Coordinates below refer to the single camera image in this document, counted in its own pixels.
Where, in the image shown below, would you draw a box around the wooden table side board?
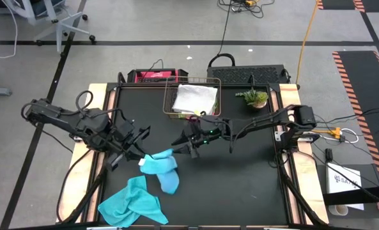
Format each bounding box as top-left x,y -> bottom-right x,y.
56,83 -> 117,224
270,83 -> 330,225

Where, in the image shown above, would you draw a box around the black perforated computer case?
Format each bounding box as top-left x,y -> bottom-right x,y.
206,53 -> 291,85

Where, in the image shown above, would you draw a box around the yellow connector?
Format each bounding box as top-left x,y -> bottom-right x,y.
312,126 -> 343,140

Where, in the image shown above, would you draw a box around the potted succulent plant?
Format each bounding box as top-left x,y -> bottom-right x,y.
235,88 -> 270,109

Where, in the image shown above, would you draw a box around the thin black floor cable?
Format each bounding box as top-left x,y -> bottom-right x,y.
217,0 -> 233,57

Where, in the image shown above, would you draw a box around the white floor cable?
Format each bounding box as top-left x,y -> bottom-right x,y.
0,0 -> 19,59

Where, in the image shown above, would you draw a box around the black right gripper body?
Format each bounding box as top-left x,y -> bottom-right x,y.
188,117 -> 228,160

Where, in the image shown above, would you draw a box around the thick black cable bundle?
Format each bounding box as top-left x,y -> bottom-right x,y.
56,149 -> 109,224
277,153 -> 320,226

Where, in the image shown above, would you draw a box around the red and black toolbox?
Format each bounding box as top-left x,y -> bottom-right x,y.
127,68 -> 189,84

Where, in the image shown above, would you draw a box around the tangled black cables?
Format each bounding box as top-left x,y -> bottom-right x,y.
217,0 -> 275,19

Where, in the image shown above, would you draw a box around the grey microfiber towel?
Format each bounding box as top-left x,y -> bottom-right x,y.
171,84 -> 219,116

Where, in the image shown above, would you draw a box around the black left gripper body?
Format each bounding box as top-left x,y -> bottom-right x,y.
105,119 -> 152,173

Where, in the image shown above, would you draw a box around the white box on floor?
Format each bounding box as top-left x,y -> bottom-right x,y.
325,162 -> 365,211

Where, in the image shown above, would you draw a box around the white office chair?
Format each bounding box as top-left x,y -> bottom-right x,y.
0,0 -> 97,54

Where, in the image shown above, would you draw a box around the yellow cable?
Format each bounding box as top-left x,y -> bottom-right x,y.
295,0 -> 320,86

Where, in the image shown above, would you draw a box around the white cable coil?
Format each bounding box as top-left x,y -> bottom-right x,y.
341,127 -> 360,144

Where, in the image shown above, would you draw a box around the copper wire basket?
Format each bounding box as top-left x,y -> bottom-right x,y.
162,75 -> 222,119

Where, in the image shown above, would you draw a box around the blue microfiber towel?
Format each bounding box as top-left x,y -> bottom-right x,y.
97,174 -> 170,228
138,148 -> 180,195

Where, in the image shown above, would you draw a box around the black table frame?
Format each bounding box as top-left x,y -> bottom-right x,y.
86,81 -> 300,230

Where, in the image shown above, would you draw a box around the hazard-striped black floor mat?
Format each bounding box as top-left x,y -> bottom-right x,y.
332,50 -> 379,186
316,0 -> 379,13

